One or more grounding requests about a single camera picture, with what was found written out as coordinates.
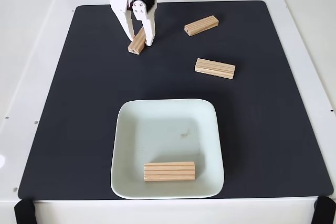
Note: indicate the grooved wooden block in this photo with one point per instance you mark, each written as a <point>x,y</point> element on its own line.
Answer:
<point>137,44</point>
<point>214,68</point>
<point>170,172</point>
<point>201,25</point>

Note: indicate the pale green square plate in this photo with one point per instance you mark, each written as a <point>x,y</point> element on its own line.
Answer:
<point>204,142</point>

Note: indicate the black table mat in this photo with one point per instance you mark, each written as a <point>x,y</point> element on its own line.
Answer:
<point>78,103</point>

